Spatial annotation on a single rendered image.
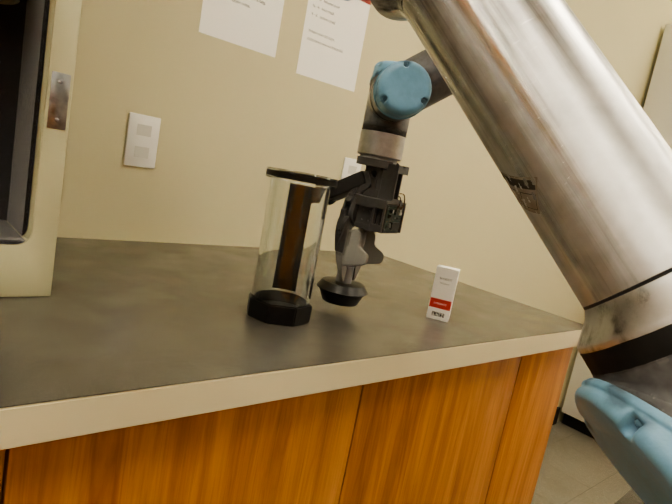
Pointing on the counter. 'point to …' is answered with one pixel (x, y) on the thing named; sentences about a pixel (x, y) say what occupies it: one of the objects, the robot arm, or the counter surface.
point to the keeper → (57, 113)
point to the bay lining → (20, 103)
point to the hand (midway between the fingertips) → (345, 271)
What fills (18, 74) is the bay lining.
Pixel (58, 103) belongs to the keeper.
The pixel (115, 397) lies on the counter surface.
